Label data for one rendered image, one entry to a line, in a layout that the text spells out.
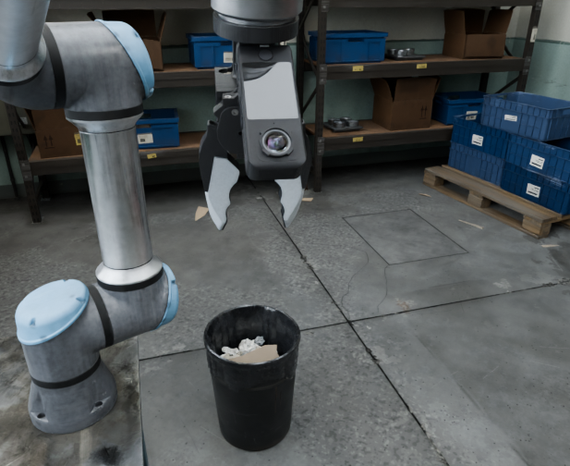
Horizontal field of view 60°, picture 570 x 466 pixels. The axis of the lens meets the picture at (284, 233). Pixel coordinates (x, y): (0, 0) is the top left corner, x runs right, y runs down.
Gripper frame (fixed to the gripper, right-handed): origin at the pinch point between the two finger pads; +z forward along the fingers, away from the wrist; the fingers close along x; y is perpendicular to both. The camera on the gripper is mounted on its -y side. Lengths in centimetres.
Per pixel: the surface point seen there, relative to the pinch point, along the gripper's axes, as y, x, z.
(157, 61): 307, 37, 91
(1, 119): 312, 151, 135
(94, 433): 8, 26, 50
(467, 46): 346, -208, 91
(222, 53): 319, -7, 89
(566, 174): 209, -226, 129
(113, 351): 30, 26, 55
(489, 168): 269, -211, 160
